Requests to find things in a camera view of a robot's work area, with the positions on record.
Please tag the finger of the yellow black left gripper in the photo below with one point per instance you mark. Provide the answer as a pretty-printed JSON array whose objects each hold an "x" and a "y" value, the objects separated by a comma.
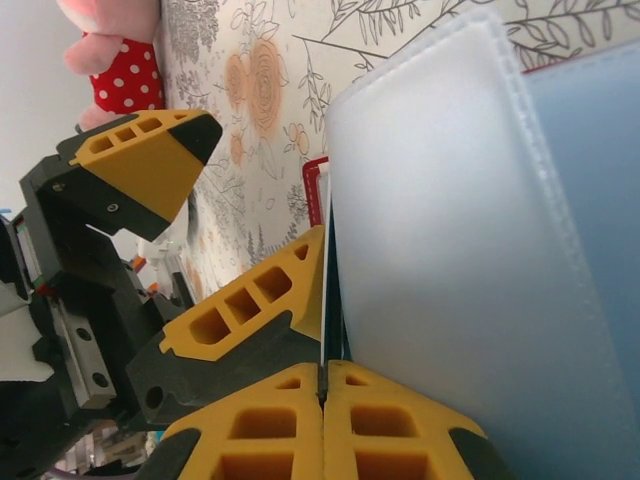
[
  {"x": 280, "y": 320},
  {"x": 145, "y": 165}
]

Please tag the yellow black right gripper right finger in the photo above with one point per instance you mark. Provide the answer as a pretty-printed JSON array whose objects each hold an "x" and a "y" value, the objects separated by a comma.
[{"x": 435, "y": 445}]

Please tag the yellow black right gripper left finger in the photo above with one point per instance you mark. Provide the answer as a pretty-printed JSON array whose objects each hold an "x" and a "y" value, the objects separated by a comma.
[{"x": 215, "y": 445}]

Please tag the pink pig plush toy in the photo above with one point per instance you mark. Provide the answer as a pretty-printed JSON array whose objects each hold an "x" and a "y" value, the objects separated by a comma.
[{"x": 125, "y": 75}]

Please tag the floral print tablecloth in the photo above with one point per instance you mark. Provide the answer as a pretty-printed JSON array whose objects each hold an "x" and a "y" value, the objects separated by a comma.
[{"x": 250, "y": 150}]

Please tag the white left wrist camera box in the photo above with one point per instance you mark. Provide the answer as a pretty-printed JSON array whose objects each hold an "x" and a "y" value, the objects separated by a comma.
[{"x": 15, "y": 350}]

